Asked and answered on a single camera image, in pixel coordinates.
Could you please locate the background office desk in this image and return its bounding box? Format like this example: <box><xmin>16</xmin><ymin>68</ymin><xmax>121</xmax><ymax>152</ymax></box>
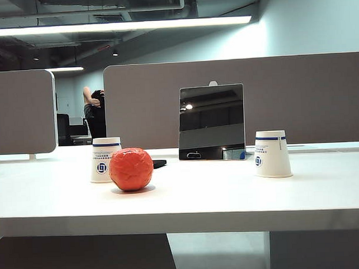
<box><xmin>70</xmin><ymin>134</ymin><xmax>95</xmax><ymax>145</ymax></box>

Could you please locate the long ceiling light strip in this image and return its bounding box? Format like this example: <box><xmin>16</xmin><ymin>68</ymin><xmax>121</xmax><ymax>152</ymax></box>
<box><xmin>0</xmin><ymin>15</ymin><xmax>253</xmax><ymax>38</ymax></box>

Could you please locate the grey ceiling air duct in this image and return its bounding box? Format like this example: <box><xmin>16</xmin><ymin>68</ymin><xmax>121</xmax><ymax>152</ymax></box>
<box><xmin>37</xmin><ymin>0</ymin><xmax>199</xmax><ymax>24</ymax></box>

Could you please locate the short ceiling light strip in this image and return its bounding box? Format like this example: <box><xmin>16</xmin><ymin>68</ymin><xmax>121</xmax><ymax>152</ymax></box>
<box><xmin>45</xmin><ymin>66</ymin><xmax>85</xmax><ymax>73</ymax></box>

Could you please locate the short grey desk divider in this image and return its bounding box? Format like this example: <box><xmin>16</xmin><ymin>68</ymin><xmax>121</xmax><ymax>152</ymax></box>
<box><xmin>0</xmin><ymin>68</ymin><xmax>58</xmax><ymax>156</ymax></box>

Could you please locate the dark under-table panel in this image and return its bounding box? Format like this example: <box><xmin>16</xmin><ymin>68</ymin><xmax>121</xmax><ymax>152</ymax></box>
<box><xmin>0</xmin><ymin>231</ymin><xmax>179</xmax><ymax>269</ymax></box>

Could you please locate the black office chair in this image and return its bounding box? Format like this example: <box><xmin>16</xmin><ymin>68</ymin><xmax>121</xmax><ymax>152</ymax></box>
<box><xmin>57</xmin><ymin>113</ymin><xmax>71</xmax><ymax>146</ymax></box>

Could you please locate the long grey desk divider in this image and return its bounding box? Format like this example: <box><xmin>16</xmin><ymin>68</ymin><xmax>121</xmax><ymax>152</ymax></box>
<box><xmin>102</xmin><ymin>51</ymin><xmax>359</xmax><ymax>152</ymax></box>

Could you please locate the crumpled orange ball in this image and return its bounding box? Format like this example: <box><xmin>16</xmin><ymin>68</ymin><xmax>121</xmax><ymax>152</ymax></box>
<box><xmin>108</xmin><ymin>146</ymin><xmax>156</xmax><ymax>193</ymax></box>

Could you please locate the white paper cup blue logo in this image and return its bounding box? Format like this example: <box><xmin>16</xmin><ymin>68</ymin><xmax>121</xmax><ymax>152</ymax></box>
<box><xmin>253</xmin><ymin>129</ymin><xmax>293</xmax><ymax>179</ymax></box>
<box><xmin>89</xmin><ymin>136</ymin><xmax>123</xmax><ymax>184</ymax></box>

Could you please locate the square silver-framed mirror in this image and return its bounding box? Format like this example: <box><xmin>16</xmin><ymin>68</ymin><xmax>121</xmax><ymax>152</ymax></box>
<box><xmin>176</xmin><ymin>83</ymin><xmax>247</xmax><ymax>163</ymax></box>

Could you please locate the person in dark clothes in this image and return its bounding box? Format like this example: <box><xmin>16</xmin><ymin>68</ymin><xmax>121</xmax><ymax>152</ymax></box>
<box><xmin>83</xmin><ymin>86</ymin><xmax>107</xmax><ymax>138</ymax></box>

